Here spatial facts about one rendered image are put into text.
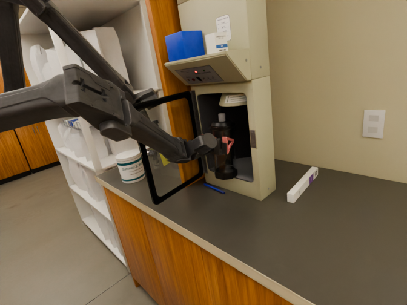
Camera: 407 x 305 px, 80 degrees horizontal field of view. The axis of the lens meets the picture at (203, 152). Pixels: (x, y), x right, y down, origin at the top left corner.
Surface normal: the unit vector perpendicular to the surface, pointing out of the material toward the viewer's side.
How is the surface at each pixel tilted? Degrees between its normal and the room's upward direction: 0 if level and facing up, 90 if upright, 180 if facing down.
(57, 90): 53
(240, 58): 90
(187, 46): 90
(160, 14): 90
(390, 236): 0
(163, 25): 90
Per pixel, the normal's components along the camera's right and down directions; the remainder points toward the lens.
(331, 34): -0.71, 0.33
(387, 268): -0.15, -0.93
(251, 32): 0.69, 0.15
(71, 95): -0.06, -0.29
